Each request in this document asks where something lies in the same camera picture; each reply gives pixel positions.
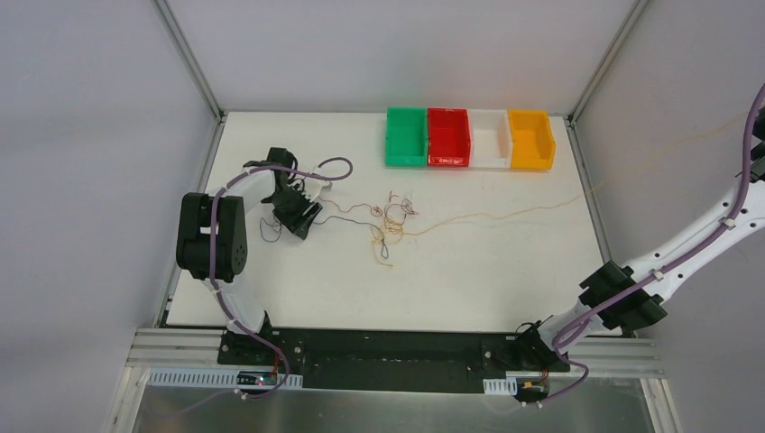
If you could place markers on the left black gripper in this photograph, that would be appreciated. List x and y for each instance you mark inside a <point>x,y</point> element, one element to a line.
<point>297,211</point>

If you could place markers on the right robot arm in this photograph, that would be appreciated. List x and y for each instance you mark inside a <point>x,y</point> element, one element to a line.
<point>631,297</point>

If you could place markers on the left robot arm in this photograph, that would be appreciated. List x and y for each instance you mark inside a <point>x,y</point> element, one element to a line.
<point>212,239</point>

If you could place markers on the green plastic bin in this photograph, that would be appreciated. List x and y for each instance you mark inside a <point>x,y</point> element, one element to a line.
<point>406,137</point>

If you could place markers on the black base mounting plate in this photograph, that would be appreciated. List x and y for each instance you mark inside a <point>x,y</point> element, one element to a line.
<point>393,361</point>

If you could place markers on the red plastic bin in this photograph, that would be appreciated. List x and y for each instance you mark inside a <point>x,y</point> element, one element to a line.
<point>449,137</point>

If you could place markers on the white plastic bin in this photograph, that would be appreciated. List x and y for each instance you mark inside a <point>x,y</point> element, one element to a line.
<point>491,139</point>

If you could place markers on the yellow plastic bin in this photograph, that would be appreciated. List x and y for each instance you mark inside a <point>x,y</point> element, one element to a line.
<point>533,143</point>

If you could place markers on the left white cable duct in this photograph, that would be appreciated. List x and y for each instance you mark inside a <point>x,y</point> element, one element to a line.
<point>251,380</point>

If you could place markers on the white cable duct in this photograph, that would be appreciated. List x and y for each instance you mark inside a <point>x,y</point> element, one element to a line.
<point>504,386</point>
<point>251,380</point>

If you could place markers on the right white cable duct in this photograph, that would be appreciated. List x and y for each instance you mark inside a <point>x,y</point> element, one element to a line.
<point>504,386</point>

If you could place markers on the aluminium front frame rail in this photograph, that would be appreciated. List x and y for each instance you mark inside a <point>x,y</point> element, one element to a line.
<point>606,356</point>

